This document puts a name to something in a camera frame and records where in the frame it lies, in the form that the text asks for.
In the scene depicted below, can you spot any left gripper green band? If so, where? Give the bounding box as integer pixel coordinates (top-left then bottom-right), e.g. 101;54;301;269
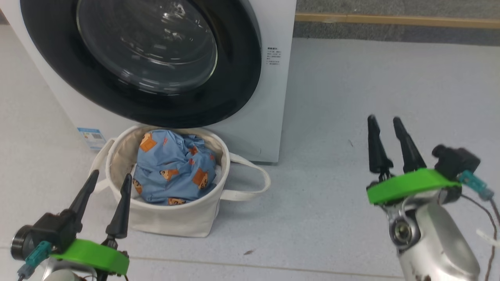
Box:
51;170;132;276

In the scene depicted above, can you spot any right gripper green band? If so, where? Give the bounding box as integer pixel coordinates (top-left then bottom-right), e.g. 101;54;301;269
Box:
366;115;461;205

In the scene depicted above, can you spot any blue bear-print garment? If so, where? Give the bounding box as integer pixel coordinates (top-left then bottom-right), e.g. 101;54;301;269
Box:
132;130;217;206

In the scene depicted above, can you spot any black round glass washer door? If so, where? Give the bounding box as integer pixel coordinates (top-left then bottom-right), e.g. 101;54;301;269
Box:
20;0;262;128

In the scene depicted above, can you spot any cream canvas laundry basket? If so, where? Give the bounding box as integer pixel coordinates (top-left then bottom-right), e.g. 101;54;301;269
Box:
89;125;271;238

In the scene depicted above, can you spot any white front-load washing machine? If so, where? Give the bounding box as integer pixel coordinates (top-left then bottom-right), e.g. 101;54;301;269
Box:
0;0;297;164

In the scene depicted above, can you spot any blue energy label sticker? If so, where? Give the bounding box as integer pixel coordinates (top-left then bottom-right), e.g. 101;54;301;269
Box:
77;127;107;151

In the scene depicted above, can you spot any white zip tie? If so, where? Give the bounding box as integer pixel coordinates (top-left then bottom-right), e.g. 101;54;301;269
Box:
477;229;500;246

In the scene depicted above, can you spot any wooden baseboard strip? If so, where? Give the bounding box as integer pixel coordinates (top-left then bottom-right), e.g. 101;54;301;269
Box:
295;13;500;30

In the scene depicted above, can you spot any teal left cable connector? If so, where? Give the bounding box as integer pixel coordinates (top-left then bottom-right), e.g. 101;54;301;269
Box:
18;241;52;278

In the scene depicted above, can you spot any teal cable connector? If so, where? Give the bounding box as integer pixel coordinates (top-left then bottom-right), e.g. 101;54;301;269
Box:
458;171;495;200
18;241;52;278

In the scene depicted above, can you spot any teal right cable connector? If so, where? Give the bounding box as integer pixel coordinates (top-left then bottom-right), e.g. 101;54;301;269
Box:
458;171;495;200

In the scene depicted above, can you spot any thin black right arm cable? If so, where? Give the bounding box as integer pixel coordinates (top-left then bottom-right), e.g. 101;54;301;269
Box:
461;193;500;281

